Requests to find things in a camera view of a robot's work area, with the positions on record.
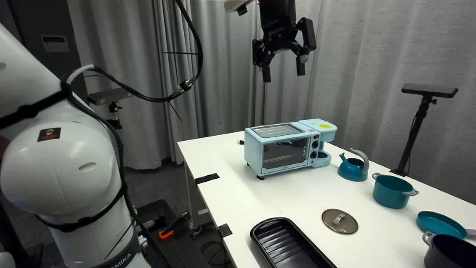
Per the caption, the teal kettle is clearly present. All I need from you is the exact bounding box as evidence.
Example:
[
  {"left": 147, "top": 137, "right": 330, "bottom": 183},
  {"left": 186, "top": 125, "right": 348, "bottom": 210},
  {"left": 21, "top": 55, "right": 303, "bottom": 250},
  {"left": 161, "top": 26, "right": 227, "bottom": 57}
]
[{"left": 338, "top": 146, "right": 372, "bottom": 183}]

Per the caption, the black pot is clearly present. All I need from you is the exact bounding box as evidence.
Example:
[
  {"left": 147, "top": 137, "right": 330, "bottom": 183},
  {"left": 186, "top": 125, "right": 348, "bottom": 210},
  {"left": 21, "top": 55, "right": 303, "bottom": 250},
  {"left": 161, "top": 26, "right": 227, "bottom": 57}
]
[{"left": 421, "top": 231, "right": 476, "bottom": 268}]

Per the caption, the teal pot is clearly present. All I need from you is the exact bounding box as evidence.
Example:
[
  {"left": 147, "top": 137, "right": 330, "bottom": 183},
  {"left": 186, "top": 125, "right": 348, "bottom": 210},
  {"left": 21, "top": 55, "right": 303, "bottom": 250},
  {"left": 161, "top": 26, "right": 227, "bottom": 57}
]
[{"left": 370, "top": 172, "right": 421, "bottom": 210}]

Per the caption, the metal table leg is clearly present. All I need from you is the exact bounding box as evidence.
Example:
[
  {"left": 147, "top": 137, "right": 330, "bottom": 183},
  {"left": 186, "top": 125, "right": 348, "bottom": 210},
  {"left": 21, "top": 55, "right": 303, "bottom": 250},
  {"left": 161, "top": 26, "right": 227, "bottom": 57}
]
[{"left": 183, "top": 163, "right": 202, "bottom": 237}]

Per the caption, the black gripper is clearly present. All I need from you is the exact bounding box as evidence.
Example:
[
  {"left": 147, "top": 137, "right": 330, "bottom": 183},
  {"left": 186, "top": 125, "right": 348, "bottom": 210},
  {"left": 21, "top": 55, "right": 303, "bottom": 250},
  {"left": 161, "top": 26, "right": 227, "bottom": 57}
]
[{"left": 251, "top": 0, "right": 318, "bottom": 84}]

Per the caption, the light blue toaster oven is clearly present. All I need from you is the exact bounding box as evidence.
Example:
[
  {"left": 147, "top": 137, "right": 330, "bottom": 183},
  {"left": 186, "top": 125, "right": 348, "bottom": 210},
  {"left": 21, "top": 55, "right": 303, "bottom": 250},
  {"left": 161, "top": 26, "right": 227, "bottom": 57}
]
[{"left": 242, "top": 118, "right": 339, "bottom": 180}]

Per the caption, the orange handled clamp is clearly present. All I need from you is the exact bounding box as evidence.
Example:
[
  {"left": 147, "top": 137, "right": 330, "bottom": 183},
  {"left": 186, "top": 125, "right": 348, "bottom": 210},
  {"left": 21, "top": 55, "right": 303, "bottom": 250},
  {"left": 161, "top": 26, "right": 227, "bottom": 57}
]
[{"left": 156, "top": 210, "right": 192, "bottom": 243}]

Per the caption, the black camera on tripod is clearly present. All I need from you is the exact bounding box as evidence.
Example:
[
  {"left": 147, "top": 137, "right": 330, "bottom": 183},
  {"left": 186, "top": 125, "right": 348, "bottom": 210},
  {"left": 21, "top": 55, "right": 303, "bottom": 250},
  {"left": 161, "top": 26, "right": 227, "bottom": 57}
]
[{"left": 88, "top": 88, "right": 132, "bottom": 131}]

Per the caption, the black floor platform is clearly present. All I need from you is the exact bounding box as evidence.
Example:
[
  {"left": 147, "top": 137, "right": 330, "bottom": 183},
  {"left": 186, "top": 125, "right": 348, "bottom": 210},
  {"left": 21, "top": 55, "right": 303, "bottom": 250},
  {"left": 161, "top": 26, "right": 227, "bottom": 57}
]
[{"left": 134, "top": 198, "right": 236, "bottom": 268}]

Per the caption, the black grill tray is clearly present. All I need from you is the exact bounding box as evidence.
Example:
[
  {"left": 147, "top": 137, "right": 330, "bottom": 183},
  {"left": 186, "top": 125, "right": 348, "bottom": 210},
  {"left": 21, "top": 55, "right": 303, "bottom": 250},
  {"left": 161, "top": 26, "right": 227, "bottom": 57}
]
[{"left": 248, "top": 216, "right": 339, "bottom": 268}]

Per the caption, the black camera on stand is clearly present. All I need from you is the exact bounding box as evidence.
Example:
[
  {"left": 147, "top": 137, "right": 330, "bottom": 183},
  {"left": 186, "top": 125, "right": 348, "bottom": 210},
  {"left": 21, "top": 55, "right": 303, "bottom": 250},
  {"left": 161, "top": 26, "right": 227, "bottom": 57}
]
[{"left": 390, "top": 82, "right": 460, "bottom": 178}]

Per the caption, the grey curtain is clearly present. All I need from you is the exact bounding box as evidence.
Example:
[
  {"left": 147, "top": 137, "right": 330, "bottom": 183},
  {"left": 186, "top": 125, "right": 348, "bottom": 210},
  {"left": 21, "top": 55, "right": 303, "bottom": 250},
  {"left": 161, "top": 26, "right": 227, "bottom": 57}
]
[{"left": 65, "top": 0, "right": 476, "bottom": 200}]

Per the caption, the black tape strip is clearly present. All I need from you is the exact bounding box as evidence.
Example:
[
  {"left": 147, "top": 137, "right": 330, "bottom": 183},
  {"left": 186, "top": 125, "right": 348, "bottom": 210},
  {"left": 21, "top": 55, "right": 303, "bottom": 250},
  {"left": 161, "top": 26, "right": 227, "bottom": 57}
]
[
  {"left": 216, "top": 224, "right": 233, "bottom": 239},
  {"left": 193, "top": 172, "right": 220, "bottom": 186}
]

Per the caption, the teal frying pan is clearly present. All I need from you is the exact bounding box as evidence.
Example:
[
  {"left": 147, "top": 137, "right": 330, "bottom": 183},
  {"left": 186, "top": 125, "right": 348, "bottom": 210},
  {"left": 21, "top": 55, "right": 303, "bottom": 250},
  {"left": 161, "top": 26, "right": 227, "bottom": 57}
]
[{"left": 415, "top": 210, "right": 476, "bottom": 242}]

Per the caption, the grey round pot lid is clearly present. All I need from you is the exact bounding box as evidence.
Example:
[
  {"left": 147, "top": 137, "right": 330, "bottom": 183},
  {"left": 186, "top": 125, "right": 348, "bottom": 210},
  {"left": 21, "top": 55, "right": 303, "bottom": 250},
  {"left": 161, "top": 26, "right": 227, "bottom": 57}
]
[{"left": 320, "top": 207, "right": 360, "bottom": 236}]

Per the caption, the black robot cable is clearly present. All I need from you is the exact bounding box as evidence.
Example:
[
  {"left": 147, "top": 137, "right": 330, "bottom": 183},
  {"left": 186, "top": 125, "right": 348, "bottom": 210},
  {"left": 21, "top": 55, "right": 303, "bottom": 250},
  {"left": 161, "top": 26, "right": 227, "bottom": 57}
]
[{"left": 61, "top": 0, "right": 205, "bottom": 106}]

